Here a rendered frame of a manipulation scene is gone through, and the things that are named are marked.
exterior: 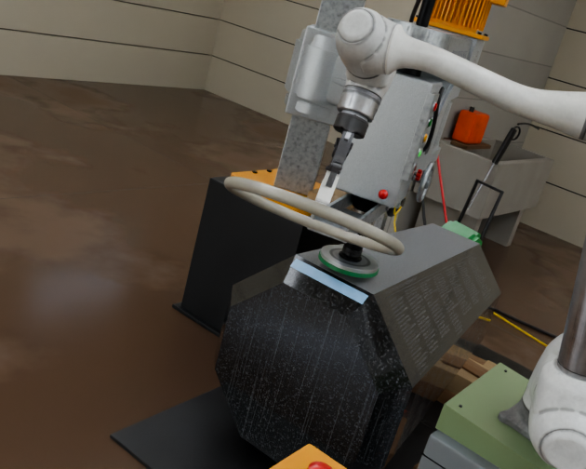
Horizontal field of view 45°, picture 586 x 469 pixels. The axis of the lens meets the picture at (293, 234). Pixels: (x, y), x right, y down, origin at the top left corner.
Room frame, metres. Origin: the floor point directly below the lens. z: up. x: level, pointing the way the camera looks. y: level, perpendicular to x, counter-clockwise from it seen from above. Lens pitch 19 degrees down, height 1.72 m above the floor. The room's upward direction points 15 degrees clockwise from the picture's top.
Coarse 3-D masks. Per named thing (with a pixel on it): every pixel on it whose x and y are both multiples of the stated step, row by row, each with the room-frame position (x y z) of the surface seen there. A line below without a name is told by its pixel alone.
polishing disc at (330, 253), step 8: (328, 248) 2.41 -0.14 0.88; (336, 248) 2.43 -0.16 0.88; (328, 256) 2.33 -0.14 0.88; (336, 256) 2.35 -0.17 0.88; (360, 256) 2.42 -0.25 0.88; (368, 256) 2.45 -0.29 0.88; (336, 264) 2.29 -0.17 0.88; (344, 264) 2.29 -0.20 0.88; (352, 264) 2.31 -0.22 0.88; (360, 264) 2.34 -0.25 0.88; (368, 264) 2.36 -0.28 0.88; (376, 264) 2.38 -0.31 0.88; (360, 272) 2.28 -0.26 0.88; (368, 272) 2.30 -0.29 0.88
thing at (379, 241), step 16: (240, 192) 1.82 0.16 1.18; (256, 192) 1.57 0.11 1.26; (272, 192) 1.55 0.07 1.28; (288, 192) 1.55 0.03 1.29; (272, 208) 1.92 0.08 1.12; (288, 208) 1.95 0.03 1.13; (304, 208) 1.53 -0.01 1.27; (320, 208) 1.52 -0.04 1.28; (304, 224) 1.95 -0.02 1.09; (320, 224) 1.95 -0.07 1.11; (352, 224) 1.53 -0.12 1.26; (368, 224) 1.56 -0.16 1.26; (352, 240) 1.91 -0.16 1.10; (368, 240) 1.87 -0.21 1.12; (384, 240) 1.58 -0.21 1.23
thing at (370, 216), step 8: (336, 200) 2.19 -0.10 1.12; (344, 200) 2.27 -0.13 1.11; (352, 200) 2.38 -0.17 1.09; (336, 208) 2.19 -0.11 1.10; (344, 208) 2.29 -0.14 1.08; (376, 208) 2.23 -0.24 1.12; (384, 208) 2.39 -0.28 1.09; (312, 216) 1.96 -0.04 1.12; (360, 216) 2.25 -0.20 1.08; (368, 216) 2.14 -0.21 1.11; (376, 216) 2.27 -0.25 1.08; (336, 224) 2.07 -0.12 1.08; (320, 232) 1.95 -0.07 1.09; (352, 232) 1.96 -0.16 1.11
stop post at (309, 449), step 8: (304, 448) 0.93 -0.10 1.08; (312, 448) 0.93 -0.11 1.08; (288, 456) 0.90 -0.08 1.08; (296, 456) 0.90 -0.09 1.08; (304, 456) 0.91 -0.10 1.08; (312, 456) 0.91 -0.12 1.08; (320, 456) 0.92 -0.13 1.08; (328, 456) 0.92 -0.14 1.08; (280, 464) 0.87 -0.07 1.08; (288, 464) 0.88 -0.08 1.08; (296, 464) 0.88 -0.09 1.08; (304, 464) 0.89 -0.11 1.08; (328, 464) 0.90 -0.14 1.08; (336, 464) 0.91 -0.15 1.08
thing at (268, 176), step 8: (232, 176) 3.39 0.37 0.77; (240, 176) 3.41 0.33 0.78; (248, 176) 3.45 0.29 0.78; (256, 176) 3.49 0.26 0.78; (264, 176) 3.53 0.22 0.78; (272, 176) 3.57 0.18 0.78; (272, 184) 3.41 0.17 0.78; (320, 184) 3.67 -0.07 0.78; (272, 200) 3.24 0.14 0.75; (296, 208) 3.17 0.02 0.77
